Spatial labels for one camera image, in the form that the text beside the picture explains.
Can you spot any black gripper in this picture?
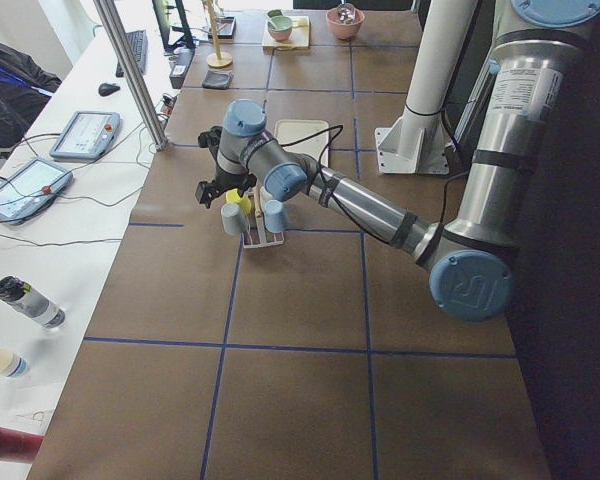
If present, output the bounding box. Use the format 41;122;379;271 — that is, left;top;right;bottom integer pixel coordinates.
195;172;256;208

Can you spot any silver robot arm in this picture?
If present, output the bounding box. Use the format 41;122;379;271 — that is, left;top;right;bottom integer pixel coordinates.
196;1;600;322

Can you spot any yellow cup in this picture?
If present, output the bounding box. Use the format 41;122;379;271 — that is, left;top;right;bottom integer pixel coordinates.
225;189;252;215

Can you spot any grey cup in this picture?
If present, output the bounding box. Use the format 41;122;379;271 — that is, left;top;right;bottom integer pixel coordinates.
221;203;249;236

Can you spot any cream white cup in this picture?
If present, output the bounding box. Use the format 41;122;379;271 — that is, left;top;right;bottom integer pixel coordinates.
259;186;273;211

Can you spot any light blue cup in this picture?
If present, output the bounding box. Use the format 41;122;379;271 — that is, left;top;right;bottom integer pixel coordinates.
264;199;287;233

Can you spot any white rabbit serving tray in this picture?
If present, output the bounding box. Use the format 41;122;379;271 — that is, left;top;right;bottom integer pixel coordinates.
274;119;330;167

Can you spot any paper cup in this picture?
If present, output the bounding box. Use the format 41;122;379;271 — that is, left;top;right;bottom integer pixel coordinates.
0;349;29;378

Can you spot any folded grey cloth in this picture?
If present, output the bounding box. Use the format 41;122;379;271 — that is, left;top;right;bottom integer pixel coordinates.
201;70;233;90

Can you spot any teach pendant far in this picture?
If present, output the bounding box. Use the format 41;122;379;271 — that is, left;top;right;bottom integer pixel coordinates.
49;111;121;162

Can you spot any teach pendant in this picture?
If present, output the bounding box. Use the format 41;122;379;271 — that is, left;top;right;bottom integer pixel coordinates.
0;157;73;224
49;111;121;162

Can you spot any wooden mug tree stand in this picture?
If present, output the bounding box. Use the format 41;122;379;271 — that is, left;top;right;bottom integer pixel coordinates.
205;0;233;69

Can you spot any black box with label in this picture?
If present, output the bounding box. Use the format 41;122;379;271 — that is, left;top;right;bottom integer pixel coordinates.
169;48;195;89

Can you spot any black computer mouse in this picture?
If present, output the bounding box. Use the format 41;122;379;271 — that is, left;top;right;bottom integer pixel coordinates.
98;82;120;97

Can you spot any black keyboard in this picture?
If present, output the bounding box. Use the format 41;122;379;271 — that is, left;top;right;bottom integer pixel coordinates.
126;30;149;75

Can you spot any teach pendant near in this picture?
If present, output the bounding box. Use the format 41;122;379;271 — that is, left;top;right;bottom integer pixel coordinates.
0;157;73;224

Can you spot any green bowl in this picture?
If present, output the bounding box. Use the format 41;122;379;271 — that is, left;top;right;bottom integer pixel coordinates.
267;15;293;42

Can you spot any water bottle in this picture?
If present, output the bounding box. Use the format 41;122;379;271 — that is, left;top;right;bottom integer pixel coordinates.
0;276;65;329

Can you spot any pink bowl with ice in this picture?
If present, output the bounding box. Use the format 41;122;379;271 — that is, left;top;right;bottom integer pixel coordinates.
326;2;365;40

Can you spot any red cylinder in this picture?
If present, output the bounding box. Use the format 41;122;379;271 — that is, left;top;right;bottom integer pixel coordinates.
0;427;44;464

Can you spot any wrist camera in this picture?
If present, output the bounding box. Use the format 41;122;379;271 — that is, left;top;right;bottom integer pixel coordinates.
198;126;223;160

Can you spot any white wire cup rack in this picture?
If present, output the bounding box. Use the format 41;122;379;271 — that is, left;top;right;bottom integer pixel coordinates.
242;185;284;249

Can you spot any wooden cutting board metal handle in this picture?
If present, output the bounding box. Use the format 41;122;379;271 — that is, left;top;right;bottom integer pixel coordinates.
262;15;311;50

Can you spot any aluminium frame post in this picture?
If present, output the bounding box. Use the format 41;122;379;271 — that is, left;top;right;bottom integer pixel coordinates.
94;0;168;151

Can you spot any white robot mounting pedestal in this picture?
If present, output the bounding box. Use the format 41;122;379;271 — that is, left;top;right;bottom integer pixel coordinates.
375;0;477;175

